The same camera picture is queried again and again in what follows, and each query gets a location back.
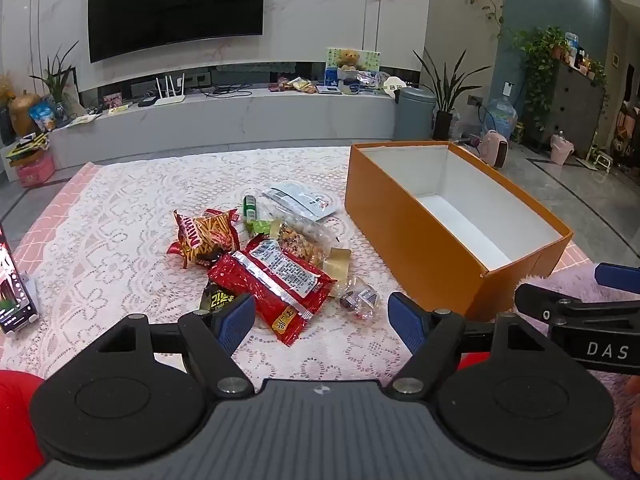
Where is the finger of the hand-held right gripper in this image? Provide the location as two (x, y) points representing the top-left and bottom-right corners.
(514, 283), (640, 322)
(594, 262), (640, 290)

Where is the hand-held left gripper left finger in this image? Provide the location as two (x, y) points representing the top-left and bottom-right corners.
(96, 292), (257, 397)

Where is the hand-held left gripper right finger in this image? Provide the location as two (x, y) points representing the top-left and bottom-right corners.
(387, 291), (547, 396)

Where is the large red snack packet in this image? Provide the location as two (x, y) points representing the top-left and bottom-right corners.
(207, 234), (335, 347)

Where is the orange cardboard box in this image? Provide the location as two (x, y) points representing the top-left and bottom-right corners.
(344, 141), (574, 322)

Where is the orange stick snack bag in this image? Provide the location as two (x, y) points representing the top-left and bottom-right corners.
(167, 208), (242, 270)

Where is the clear plastic snack bag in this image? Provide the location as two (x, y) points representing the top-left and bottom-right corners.
(272, 215), (336, 266)

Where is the purple fluffy cloth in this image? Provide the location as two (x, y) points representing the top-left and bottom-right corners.
(517, 264), (640, 473)

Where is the black yellow snack packet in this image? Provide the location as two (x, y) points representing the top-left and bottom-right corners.
(199, 280), (237, 314)

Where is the small clear wrapped candy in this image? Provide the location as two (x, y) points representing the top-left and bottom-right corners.
(332, 276), (382, 321)

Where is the pale yellow snack packet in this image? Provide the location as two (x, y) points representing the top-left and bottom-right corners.
(322, 247), (353, 281)

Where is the green tube snack packet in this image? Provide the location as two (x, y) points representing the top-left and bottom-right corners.
(242, 194), (259, 233)

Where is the white step stool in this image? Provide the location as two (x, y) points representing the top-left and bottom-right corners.
(590, 150), (616, 174)

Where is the pink bucket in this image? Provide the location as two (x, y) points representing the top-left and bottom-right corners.
(550, 132), (575, 166)

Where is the white grey snack packet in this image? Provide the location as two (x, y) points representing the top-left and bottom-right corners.
(261, 180), (337, 222)

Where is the brown cartoon figure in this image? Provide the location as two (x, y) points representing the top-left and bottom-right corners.
(612, 102), (640, 171)

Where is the pink space heater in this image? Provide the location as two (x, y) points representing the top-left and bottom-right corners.
(480, 130), (509, 169)

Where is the grey drawer cabinet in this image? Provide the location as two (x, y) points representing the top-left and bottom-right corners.
(537, 57), (608, 157)

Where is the blue water jug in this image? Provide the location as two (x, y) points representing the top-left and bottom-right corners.
(482, 94), (518, 141)

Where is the long leaf plant black pot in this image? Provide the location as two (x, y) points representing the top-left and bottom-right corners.
(412, 49), (493, 141)

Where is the grey white television console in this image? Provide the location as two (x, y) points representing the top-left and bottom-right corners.
(45, 60), (407, 171)

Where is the grey trash bin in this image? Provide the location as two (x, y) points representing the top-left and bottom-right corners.
(392, 86), (437, 143)

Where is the pink checked cloth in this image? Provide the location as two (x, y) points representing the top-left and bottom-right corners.
(11, 162), (101, 271)

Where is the black smartphone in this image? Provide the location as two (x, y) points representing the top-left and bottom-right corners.
(0, 225), (40, 335)

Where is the white router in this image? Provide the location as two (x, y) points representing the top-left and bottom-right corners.
(152, 74), (187, 107)

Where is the leafy pothos plant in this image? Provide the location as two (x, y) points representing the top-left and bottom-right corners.
(510, 26), (608, 132)

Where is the red clothing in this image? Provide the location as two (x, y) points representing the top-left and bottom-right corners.
(0, 370), (47, 480)

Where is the snack pile on console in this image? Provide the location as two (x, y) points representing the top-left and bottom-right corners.
(269, 76), (319, 95)

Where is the pink storage box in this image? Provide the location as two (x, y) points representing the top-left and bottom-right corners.
(15, 152), (56, 189)

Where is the blue snack bag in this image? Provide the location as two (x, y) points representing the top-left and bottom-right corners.
(30, 100), (59, 133)

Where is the brown gourd vase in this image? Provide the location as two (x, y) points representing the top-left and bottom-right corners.
(9, 92), (42, 137)

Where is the slim leaf potted plant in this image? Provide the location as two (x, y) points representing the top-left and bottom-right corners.
(30, 42), (81, 117)

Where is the black flat television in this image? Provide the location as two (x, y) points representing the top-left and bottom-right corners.
(87, 0), (267, 64)

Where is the dried flower bunch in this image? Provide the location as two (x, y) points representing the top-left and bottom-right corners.
(0, 72), (19, 107)

